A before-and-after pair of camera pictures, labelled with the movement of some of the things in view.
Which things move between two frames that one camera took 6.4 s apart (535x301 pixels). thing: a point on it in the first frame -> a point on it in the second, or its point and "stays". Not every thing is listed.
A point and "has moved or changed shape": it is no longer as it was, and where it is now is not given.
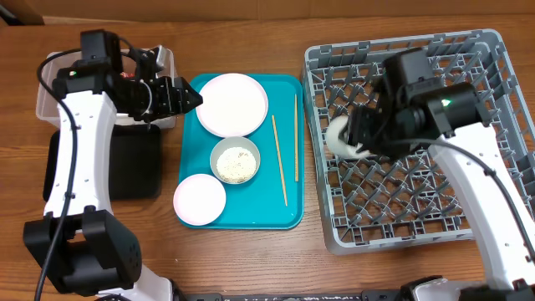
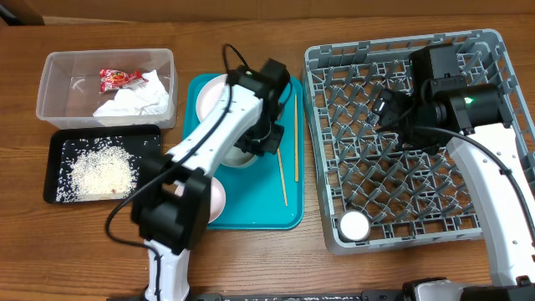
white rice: (236, 165) -> (100, 169)
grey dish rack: (369, 202) stays
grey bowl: (235, 159) has moved or changed shape
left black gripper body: (161, 102) -> (263, 134)
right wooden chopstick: (296, 140) stays
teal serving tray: (273, 199) stays
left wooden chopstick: (280, 162) stays
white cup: (340, 147) -> (354, 225)
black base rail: (367, 295) stays
